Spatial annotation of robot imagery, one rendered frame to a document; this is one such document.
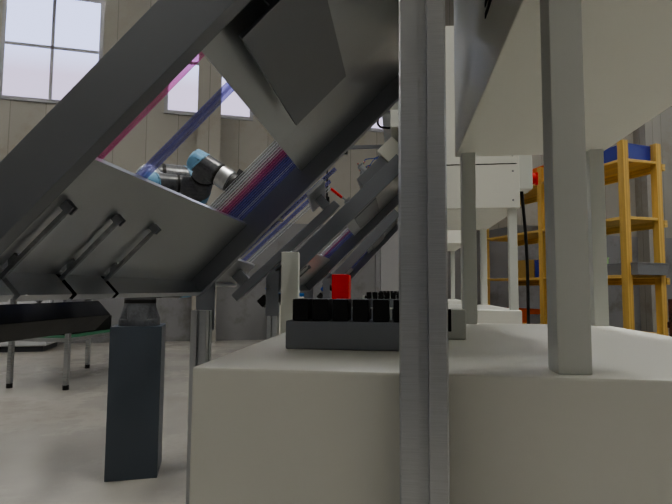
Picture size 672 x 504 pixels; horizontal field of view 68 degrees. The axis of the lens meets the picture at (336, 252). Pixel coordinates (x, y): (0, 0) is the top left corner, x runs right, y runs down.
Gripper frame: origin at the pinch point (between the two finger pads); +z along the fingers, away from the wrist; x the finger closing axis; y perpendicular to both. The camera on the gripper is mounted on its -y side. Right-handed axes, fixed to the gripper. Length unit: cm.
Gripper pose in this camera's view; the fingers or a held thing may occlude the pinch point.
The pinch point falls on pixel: (278, 220)
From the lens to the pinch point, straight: 164.6
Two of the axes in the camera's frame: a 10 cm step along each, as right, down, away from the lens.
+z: 8.4, 5.4, -0.4
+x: 0.0, 0.7, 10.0
